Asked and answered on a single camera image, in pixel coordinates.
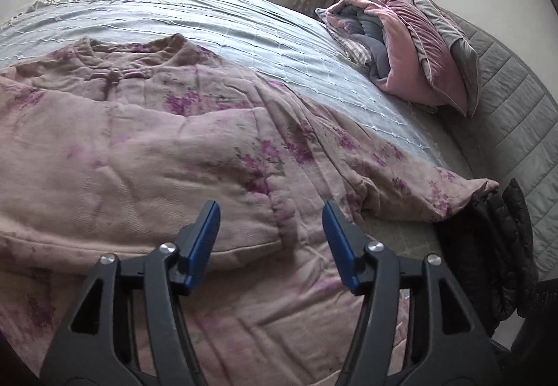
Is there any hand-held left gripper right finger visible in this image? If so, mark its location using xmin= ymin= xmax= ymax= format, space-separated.
xmin=322 ymin=200 xmax=506 ymax=386

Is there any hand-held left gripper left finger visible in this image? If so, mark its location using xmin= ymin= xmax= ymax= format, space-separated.
xmin=39 ymin=200 xmax=221 ymax=386

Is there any pink floral padded coat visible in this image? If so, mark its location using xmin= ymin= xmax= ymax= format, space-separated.
xmin=0 ymin=33 xmax=500 ymax=386

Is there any black down jacket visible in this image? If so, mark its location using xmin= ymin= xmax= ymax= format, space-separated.
xmin=433 ymin=177 xmax=539 ymax=334

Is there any folded pink and grey quilt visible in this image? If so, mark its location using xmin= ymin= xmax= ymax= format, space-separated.
xmin=315 ymin=0 xmax=437 ymax=105

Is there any checkered pillow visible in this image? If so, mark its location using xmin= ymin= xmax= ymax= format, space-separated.
xmin=331 ymin=26 xmax=437 ymax=113

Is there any grey quilted headboard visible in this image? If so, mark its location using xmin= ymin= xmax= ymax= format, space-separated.
xmin=436 ymin=7 xmax=558 ymax=282

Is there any grey-blue textured bedspread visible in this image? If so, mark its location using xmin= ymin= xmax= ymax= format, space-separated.
xmin=0 ymin=0 xmax=445 ymax=169

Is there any pink velvet pillow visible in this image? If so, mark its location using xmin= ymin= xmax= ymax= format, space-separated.
xmin=368 ymin=0 xmax=469 ymax=116

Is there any grey velvet pillow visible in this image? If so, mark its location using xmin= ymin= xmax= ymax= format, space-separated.
xmin=405 ymin=0 xmax=480 ymax=116

